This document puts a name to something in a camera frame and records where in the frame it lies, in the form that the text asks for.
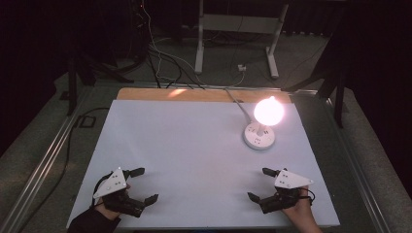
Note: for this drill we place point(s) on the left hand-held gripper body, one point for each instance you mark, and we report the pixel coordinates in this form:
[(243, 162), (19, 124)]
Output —
[(111, 186)]

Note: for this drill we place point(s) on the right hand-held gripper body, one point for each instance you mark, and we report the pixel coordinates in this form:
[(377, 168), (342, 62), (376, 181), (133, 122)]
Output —
[(290, 181)]

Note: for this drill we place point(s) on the person's left hand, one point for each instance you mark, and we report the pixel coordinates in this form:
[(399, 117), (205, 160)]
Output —
[(108, 213)]

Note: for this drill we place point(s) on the person's right hand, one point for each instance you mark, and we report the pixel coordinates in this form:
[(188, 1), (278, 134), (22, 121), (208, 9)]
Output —
[(301, 212)]

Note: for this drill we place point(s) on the round white power strip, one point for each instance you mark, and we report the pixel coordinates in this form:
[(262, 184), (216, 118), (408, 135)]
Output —
[(256, 140)]

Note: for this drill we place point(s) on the white table mat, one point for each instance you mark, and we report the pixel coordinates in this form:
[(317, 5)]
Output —
[(181, 155)]

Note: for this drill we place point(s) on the glowing round bulb lamp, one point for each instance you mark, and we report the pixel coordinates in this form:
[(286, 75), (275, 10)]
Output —
[(268, 111)]

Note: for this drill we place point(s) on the black metal stand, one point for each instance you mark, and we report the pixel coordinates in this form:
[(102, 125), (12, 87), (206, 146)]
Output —
[(330, 87), (81, 74)]

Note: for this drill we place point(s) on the white plug adapter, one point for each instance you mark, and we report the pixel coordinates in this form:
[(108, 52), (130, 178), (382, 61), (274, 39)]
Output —
[(242, 68)]

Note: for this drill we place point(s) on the white metal stand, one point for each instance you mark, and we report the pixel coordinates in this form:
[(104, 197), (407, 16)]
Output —
[(239, 24)]

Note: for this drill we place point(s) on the aluminium floor rail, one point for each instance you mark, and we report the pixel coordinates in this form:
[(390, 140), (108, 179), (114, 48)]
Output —
[(42, 161), (353, 161)]

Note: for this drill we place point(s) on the black rectangular floor bracket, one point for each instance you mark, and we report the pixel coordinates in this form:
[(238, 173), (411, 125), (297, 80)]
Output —
[(87, 121)]

